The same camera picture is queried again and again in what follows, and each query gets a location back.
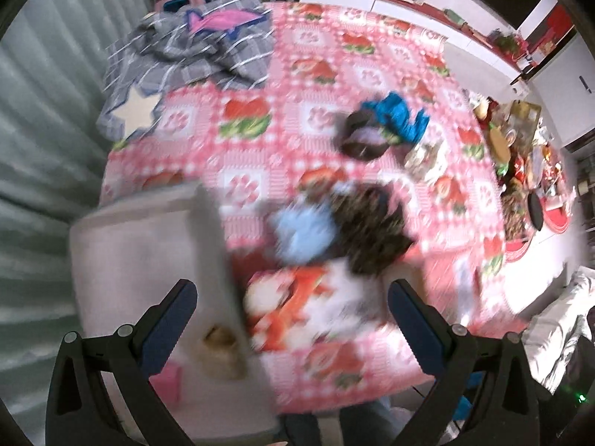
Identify white cabinet with red top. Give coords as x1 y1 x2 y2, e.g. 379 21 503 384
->
300 0 531 87

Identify white storage box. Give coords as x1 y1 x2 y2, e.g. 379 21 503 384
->
70 181 280 446

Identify white and red cupboard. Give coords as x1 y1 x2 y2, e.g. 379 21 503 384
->
516 0 595 149

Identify light blue garment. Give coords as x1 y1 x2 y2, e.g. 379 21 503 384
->
272 200 342 263

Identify black round disc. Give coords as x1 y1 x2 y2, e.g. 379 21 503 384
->
527 193 544 232

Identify white cloth bundle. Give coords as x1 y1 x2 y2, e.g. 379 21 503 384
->
521 269 595 395

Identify yellowish tape roll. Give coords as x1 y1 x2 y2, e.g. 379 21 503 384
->
200 325 247 379

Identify pink strawberry printed sheet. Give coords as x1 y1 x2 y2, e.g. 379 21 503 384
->
100 2 507 416

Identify teal blue cloth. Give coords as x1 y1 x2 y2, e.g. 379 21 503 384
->
360 93 431 145

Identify grey plaid blanket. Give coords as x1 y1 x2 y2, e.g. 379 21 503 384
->
97 0 275 142

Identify person's legs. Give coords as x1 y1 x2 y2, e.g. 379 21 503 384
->
281 397 401 446

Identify pink striped cloth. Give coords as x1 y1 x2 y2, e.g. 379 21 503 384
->
149 362 183 405

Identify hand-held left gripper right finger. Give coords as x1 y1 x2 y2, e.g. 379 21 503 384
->
387 279 549 446

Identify white floral garment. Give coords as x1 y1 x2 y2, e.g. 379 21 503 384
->
403 139 449 184

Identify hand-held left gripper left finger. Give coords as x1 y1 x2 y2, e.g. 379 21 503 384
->
45 279 198 446

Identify dark patterned garment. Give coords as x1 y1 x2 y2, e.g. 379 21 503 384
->
332 185 417 275

